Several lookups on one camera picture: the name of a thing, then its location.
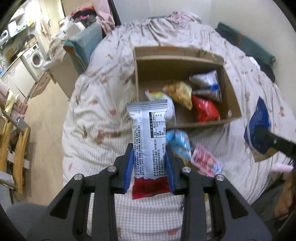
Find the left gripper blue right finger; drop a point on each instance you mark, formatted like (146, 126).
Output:
(231, 215)

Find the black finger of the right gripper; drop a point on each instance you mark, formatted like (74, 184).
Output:
(276, 142)

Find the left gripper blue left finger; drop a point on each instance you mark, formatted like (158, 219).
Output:
(85, 208)

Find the dark blue snack bag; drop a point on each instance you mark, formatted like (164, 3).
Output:
(260, 117)

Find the pink red snack packet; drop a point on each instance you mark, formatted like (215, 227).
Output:
(205, 162)

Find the light blue cartoon snack bag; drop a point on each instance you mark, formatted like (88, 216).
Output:
(179, 142)

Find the white red snack bar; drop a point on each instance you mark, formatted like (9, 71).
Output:
(149, 148)

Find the white snack bag yellow label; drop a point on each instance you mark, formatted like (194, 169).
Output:
(170, 108)

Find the red snack bag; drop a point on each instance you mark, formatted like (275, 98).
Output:
(205, 110)

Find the silver blue snack bag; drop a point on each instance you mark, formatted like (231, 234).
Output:
(206, 85)

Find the open cardboard box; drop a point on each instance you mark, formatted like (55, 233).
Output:
(157, 66)

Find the teal right bed cushion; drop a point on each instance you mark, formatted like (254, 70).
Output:
(249, 46)

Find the teal bed cushion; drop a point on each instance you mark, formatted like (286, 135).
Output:
(249, 46)
(81, 46)

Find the wooden chair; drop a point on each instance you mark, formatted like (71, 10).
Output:
(13, 162)

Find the yellow potato chip bag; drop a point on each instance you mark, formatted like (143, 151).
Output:
(180, 92)

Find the white washing machine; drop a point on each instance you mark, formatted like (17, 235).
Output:
(33, 60)

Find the teal left bed cushion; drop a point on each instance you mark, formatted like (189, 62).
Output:
(81, 46)

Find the black vertical pole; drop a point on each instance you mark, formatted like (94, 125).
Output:
(114, 12)

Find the white box on cushion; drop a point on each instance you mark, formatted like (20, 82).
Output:
(74, 29)

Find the pink hanging cloth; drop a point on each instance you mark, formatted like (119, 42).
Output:
(104, 14)

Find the pile of clothes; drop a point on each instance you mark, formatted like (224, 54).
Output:
(86, 16)

